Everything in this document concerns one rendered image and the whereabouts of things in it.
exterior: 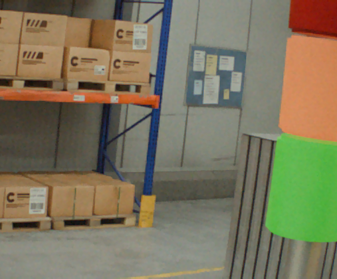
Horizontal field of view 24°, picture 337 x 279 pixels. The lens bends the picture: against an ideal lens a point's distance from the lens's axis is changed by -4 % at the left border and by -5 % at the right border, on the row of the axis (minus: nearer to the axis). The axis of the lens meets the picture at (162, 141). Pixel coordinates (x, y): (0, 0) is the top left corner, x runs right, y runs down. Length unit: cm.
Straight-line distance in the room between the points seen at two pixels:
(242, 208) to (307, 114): 193
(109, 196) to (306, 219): 961
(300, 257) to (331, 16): 13
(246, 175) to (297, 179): 192
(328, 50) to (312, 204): 8
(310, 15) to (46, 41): 881
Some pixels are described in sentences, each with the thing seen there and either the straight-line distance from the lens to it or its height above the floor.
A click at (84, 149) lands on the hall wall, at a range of 1127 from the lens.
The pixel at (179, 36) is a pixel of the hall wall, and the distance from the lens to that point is 1205.
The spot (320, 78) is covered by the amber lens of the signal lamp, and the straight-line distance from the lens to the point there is 43.
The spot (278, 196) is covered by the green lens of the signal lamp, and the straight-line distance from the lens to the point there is 45.
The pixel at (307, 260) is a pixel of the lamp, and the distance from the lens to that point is 46.
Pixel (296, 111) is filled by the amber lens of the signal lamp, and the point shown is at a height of 223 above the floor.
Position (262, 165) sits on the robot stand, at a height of 195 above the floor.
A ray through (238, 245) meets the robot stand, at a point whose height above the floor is 171.
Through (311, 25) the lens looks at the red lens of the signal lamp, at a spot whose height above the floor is 228.
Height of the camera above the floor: 226
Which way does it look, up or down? 7 degrees down
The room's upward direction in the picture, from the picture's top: 6 degrees clockwise
